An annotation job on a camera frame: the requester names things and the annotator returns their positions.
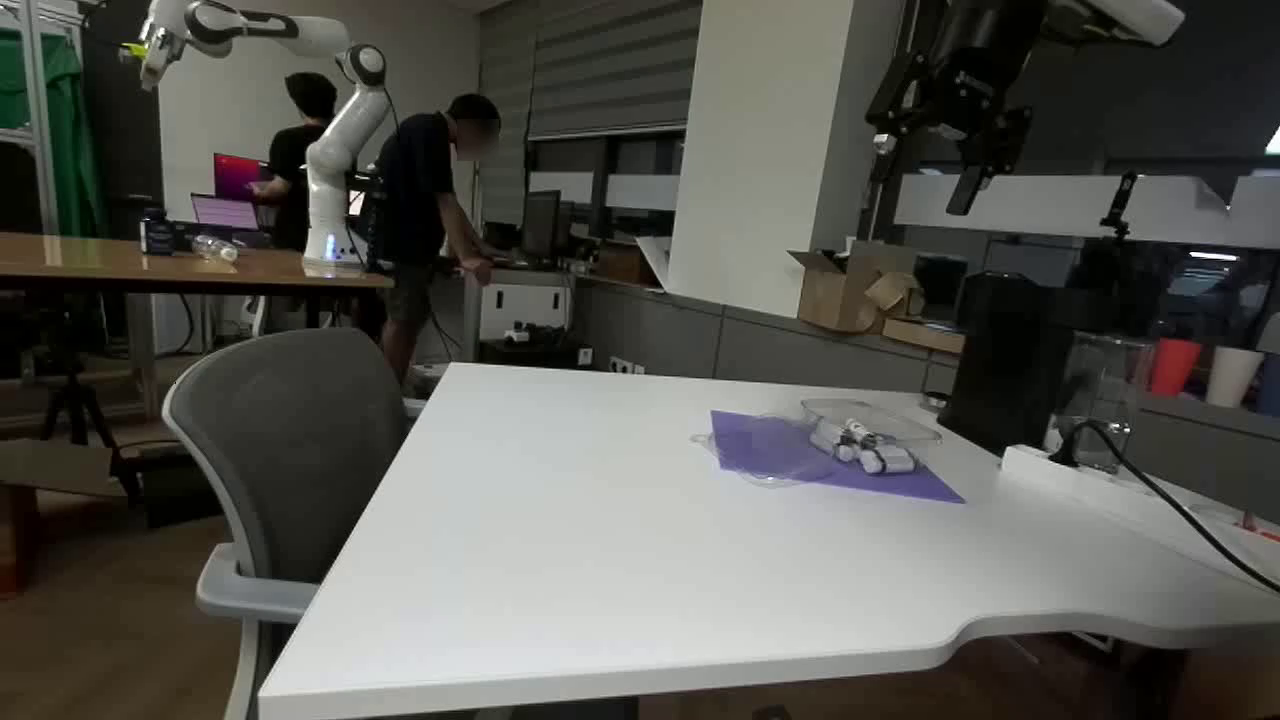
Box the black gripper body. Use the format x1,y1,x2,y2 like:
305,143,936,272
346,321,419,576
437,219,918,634
918,54,1035,170

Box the white overhead beam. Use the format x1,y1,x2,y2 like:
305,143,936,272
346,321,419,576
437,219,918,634
887,168,1280,256

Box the black clamp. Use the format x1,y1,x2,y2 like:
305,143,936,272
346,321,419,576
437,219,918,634
1097,168,1146,243

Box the open cardboard box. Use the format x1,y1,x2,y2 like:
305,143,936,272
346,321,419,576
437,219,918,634
794,240,929,339

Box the clear jar with black lid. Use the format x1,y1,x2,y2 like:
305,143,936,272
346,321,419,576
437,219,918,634
1064,253,1160,472

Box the red cup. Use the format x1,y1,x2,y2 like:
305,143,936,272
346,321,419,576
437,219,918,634
1146,333,1208,398

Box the white power strip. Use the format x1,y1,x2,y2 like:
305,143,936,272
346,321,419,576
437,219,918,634
996,441,1178,532

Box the white cup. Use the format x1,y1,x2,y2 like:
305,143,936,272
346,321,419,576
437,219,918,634
1203,344,1268,412

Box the purple mat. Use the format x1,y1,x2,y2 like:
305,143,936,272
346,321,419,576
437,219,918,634
706,408,969,509

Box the grey desk partition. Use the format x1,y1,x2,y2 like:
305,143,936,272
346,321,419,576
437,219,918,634
568,275,936,396

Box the grey window blinds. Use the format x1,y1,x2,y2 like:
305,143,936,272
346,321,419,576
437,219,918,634
475,0,707,143

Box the white drawer cabinet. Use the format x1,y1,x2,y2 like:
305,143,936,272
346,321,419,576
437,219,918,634
472,268,581,349

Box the grey office chair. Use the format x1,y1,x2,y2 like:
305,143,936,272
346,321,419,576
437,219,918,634
155,322,419,720

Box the pink lit monitor screen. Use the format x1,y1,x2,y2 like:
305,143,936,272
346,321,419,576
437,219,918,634
209,146,270,202

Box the laptop with purple screen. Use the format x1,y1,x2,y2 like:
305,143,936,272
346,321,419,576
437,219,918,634
187,189,270,234

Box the small black desk gadget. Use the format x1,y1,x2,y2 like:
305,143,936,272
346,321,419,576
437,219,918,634
133,202,186,261

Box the wooden table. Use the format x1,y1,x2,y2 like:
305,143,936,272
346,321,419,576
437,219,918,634
0,227,402,402

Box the green cloth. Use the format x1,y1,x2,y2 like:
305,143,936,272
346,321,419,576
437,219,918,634
0,26,109,240

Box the black tripod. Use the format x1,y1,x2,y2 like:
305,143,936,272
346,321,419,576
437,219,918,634
38,297,129,462

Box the black power cable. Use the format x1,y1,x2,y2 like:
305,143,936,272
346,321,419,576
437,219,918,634
1050,417,1280,600

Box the white metal rack frame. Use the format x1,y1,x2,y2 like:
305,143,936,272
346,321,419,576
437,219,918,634
0,0,89,240

